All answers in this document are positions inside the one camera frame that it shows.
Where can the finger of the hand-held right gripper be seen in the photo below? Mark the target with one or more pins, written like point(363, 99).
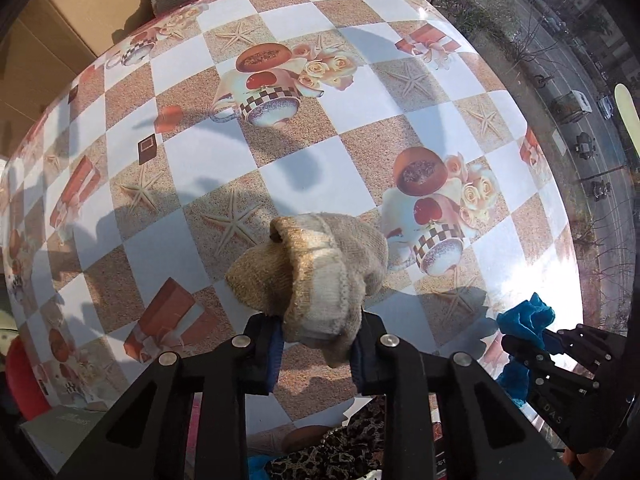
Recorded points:
point(545, 365)
point(582, 342)

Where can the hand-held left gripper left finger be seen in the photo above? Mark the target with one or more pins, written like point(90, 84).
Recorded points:
point(272, 355)

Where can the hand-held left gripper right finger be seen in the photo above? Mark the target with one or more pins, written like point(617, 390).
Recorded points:
point(361, 365)

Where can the blue scrunchie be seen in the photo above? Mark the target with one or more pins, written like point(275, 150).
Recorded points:
point(525, 322)

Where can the beige knitted sock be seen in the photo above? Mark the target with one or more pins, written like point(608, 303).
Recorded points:
point(320, 280)

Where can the leopard print cloth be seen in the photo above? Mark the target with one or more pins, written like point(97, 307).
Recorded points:
point(340, 445)

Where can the checkered printed tablecloth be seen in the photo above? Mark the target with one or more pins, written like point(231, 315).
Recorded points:
point(325, 160)

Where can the grey open cardboard box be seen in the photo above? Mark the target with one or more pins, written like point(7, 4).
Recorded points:
point(60, 430)

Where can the cream window sticker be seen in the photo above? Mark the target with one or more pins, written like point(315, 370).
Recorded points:
point(629, 115)

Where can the red round stool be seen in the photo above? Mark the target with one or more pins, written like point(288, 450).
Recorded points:
point(25, 380)

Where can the brown cardboard sheet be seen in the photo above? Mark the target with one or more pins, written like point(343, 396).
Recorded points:
point(55, 15)

